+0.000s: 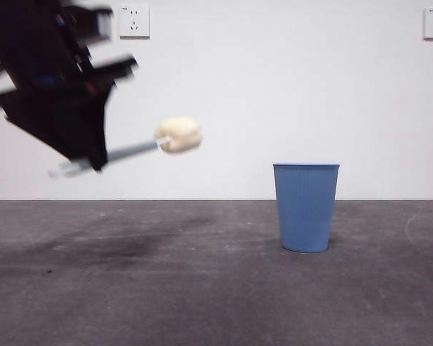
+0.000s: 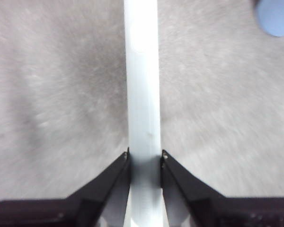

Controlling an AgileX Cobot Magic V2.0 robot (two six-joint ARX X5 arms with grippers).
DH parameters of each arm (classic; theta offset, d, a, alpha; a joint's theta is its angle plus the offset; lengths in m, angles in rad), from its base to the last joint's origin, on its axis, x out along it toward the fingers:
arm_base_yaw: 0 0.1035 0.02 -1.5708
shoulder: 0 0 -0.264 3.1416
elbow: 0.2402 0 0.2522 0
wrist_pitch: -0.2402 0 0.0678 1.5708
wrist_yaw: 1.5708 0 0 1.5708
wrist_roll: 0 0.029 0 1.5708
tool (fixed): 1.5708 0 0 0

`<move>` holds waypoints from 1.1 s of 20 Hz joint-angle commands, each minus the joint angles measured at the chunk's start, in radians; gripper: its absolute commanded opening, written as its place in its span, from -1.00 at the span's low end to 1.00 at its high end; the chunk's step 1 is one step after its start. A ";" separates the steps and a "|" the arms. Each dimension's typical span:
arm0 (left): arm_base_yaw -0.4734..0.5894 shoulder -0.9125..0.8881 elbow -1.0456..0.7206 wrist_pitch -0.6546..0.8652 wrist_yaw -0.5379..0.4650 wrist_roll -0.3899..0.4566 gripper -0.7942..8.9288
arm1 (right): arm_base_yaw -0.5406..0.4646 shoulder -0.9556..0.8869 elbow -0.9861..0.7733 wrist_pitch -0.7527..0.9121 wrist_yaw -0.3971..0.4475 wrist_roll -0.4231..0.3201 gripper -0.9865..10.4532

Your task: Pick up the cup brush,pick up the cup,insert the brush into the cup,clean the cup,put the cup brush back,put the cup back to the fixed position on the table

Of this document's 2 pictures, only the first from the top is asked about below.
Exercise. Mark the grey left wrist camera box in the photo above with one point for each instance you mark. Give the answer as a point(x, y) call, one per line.
point(102, 25)

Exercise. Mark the blue ribbed plastic cup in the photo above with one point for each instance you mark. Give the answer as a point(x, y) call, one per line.
point(306, 209)

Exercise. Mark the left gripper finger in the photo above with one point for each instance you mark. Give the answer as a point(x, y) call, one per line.
point(57, 129)
point(99, 137)

